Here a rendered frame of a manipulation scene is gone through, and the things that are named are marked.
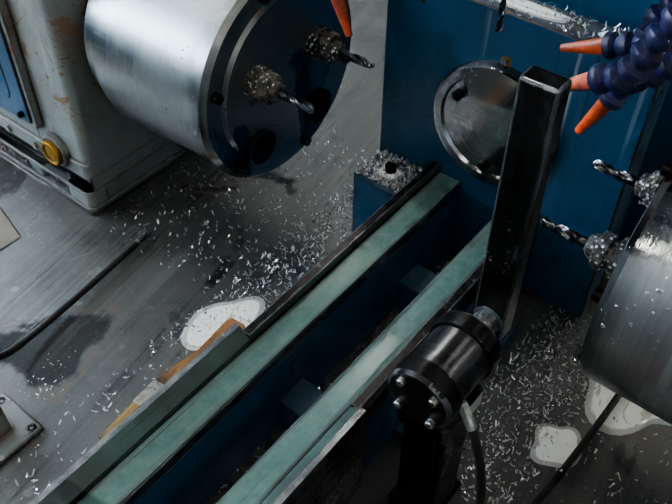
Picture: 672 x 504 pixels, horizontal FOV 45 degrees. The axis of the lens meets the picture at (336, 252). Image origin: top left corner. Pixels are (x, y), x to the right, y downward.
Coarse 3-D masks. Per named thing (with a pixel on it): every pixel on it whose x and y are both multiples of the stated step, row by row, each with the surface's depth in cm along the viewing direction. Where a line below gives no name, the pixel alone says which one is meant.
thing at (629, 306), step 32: (640, 192) 74; (544, 224) 71; (640, 224) 61; (608, 256) 67; (640, 256) 60; (608, 288) 62; (640, 288) 60; (608, 320) 63; (640, 320) 61; (608, 352) 64; (640, 352) 62; (608, 384) 68; (640, 384) 64
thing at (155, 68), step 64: (128, 0) 84; (192, 0) 81; (256, 0) 80; (320, 0) 88; (128, 64) 86; (192, 64) 80; (256, 64) 84; (320, 64) 94; (192, 128) 84; (256, 128) 90
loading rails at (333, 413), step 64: (448, 192) 95; (384, 256) 88; (256, 320) 80; (320, 320) 83; (192, 384) 75; (256, 384) 78; (384, 384) 76; (128, 448) 71; (192, 448) 73; (256, 448) 85; (320, 448) 70
